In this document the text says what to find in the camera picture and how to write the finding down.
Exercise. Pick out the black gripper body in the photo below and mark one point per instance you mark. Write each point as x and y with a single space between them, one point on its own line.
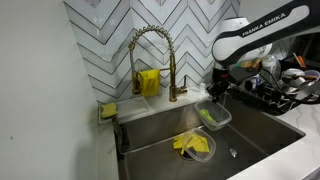
222 79

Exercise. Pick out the clear plastic container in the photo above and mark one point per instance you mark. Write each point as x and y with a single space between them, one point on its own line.
221 115

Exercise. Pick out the green vegetable piece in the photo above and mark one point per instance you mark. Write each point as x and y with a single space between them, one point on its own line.
205 115

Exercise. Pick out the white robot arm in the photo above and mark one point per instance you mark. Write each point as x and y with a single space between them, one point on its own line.
240 41

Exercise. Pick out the yellow glove in sink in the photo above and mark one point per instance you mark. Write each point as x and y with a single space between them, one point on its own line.
192 140

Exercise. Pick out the sink drain stopper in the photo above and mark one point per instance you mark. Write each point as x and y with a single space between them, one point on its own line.
233 152

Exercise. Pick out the stainless steel sink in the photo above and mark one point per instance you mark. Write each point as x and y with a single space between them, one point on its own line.
253 134

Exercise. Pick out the black sink caddy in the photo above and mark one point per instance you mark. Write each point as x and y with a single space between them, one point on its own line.
122 136

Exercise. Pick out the small white bottle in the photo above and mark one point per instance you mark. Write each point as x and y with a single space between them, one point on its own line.
202 88

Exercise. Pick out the gold spring faucet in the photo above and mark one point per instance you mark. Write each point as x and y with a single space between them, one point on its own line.
138 65

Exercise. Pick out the clear plastic bottle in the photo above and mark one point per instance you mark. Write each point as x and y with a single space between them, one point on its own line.
271 69

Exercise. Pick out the metal dish rack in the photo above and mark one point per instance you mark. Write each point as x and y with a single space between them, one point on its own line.
295 86

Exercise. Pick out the clear plastic lid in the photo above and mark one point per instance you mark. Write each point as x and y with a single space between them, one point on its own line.
201 156

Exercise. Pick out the yellow glove on faucet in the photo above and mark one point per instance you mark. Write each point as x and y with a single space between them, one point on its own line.
150 82

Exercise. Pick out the white sponge tray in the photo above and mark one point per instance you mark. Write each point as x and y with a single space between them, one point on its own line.
126 108

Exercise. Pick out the yellow green sponge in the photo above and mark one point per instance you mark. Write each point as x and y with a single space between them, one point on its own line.
108 110

